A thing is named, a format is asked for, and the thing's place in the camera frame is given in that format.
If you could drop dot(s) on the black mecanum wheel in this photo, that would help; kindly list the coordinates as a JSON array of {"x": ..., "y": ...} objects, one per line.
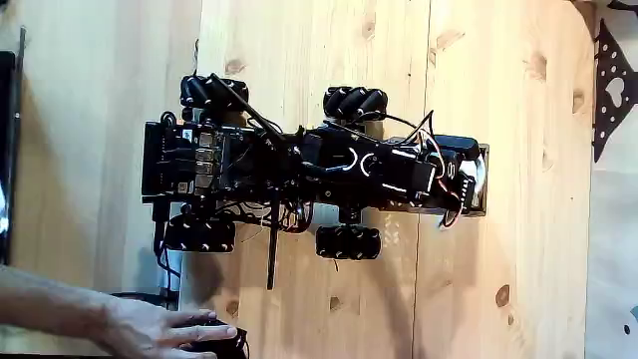
[
  {"x": 355, "y": 103},
  {"x": 199, "y": 234},
  {"x": 348, "y": 242},
  {"x": 214, "y": 92}
]

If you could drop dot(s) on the black monitor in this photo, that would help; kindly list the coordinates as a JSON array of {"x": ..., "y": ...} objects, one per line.
[{"x": 6, "y": 149}]

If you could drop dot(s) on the black leader arm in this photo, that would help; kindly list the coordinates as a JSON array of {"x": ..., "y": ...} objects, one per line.
[{"x": 229, "y": 346}]

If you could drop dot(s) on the black oval camera box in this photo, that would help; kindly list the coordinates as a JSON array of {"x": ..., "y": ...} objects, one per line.
[{"x": 457, "y": 145}]

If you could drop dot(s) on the person's hand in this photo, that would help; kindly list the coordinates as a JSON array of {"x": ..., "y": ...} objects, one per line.
[{"x": 144, "y": 331}]

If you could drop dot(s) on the black antenna rod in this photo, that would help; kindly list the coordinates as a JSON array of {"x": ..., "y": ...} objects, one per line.
[
  {"x": 244, "y": 107},
  {"x": 272, "y": 239}
]

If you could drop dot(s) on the perforated metal basket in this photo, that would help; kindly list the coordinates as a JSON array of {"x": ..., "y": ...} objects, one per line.
[{"x": 482, "y": 204}]

